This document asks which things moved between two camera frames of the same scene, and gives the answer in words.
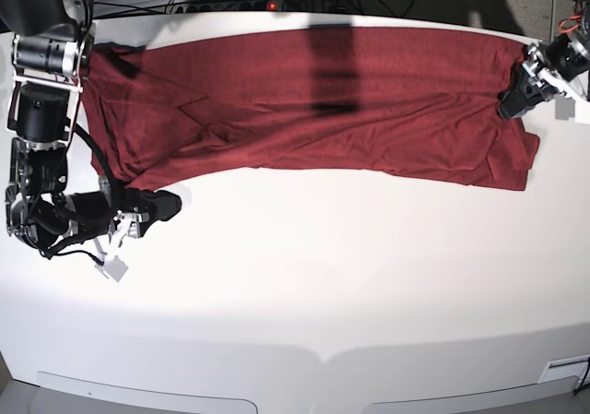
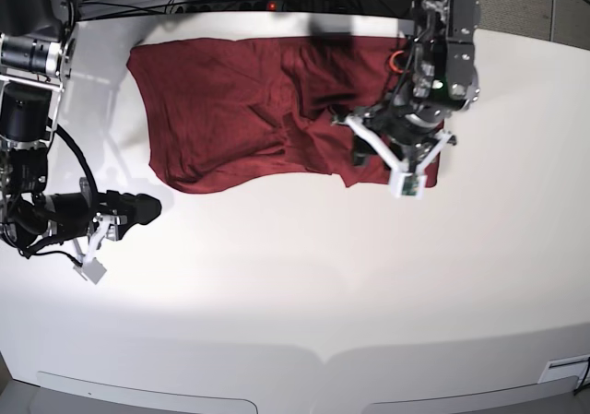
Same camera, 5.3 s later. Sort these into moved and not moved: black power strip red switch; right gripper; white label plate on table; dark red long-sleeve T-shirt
Moved: right gripper; dark red long-sleeve T-shirt
Not moved: black power strip red switch; white label plate on table
